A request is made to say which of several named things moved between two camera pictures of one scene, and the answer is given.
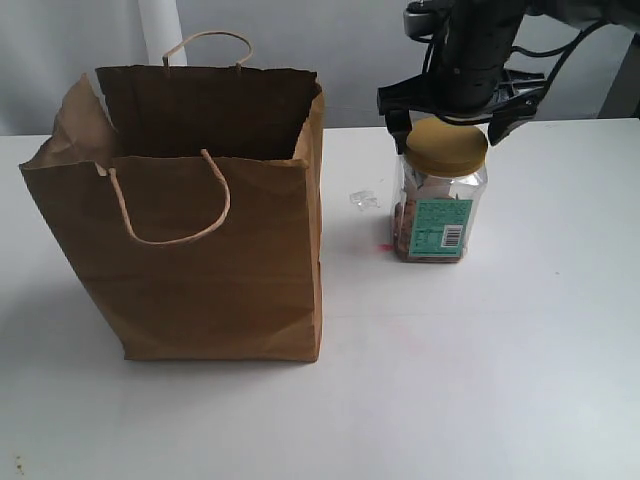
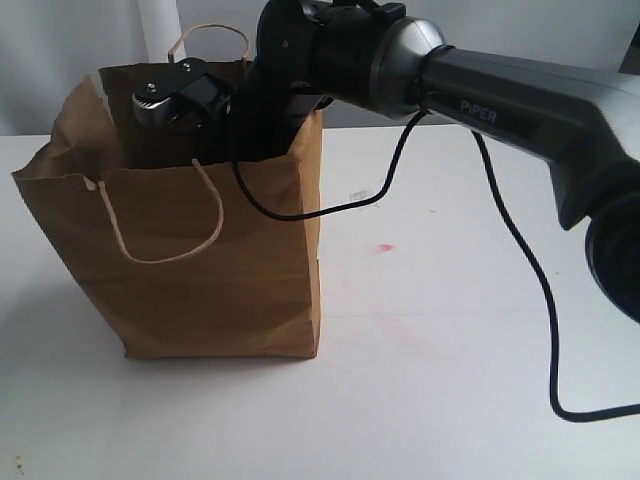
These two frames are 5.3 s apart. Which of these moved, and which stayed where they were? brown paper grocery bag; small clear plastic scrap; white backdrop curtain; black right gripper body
Moved: black right gripper body
Stayed: brown paper grocery bag; white backdrop curtain; small clear plastic scrap
